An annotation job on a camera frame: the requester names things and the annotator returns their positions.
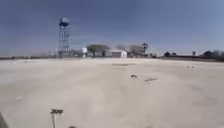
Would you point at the white round tank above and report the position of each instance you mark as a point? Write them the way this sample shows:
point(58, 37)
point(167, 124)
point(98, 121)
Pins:
point(84, 50)

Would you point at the white low building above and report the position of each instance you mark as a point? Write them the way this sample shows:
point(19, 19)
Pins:
point(117, 53)

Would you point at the row of distant trees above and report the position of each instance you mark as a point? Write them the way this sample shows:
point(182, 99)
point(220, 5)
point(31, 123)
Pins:
point(200, 54)

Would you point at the small stone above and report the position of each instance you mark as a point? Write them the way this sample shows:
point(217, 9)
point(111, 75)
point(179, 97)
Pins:
point(134, 76)

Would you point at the bare tree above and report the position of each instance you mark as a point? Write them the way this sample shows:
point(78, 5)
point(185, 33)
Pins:
point(137, 50)

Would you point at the water tower on lattice frame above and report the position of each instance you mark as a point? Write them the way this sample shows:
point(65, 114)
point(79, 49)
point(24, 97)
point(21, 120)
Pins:
point(63, 35)

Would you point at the robot's own part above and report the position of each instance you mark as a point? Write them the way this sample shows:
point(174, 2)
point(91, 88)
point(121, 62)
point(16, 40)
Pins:
point(53, 116)

